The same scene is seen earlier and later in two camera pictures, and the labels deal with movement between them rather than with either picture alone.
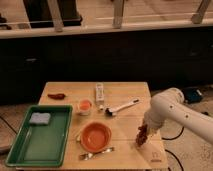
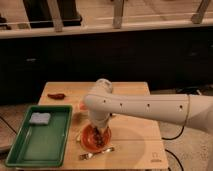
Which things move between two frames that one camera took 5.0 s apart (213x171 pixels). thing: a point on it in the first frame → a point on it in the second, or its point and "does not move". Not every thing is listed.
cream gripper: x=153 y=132 → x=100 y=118
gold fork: x=88 y=155 does not move
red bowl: x=95 y=137 does not move
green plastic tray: x=42 y=138 does not move
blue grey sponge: x=40 y=117 does not move
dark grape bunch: x=141 y=135 → x=98 y=137
